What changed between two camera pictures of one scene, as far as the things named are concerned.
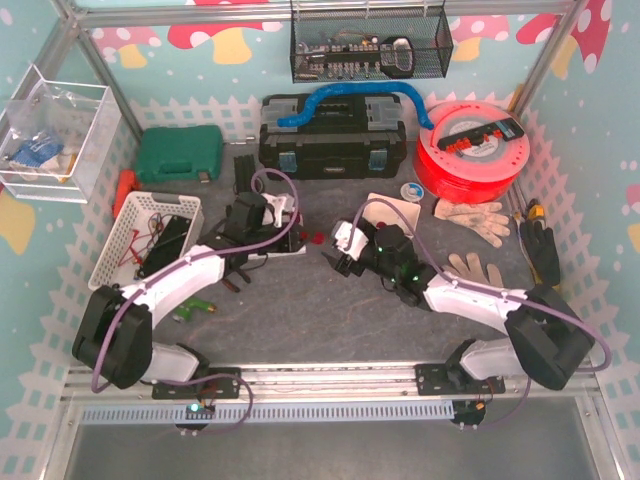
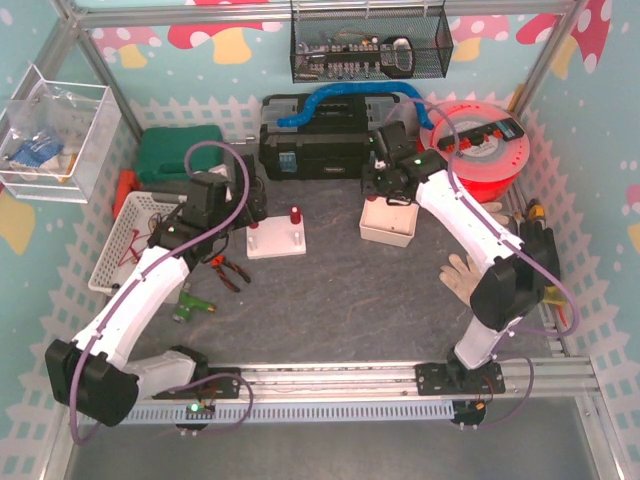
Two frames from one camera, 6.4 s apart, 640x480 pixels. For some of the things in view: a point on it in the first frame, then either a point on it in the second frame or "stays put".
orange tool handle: [126, 184] stays put
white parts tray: [374, 212] stays put
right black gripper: [347, 260] to [376, 181]
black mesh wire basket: [367, 40] stays put
